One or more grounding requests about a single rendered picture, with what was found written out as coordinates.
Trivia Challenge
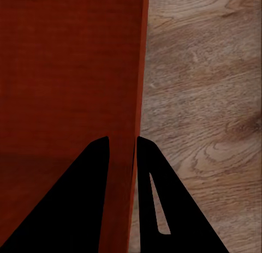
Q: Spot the storage box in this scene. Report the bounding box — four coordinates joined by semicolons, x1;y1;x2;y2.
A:
0;0;149;253

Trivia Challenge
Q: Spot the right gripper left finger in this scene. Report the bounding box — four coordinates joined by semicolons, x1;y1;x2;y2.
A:
0;136;110;253

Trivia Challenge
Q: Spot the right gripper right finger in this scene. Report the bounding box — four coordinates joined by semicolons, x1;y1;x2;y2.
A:
136;136;229;253

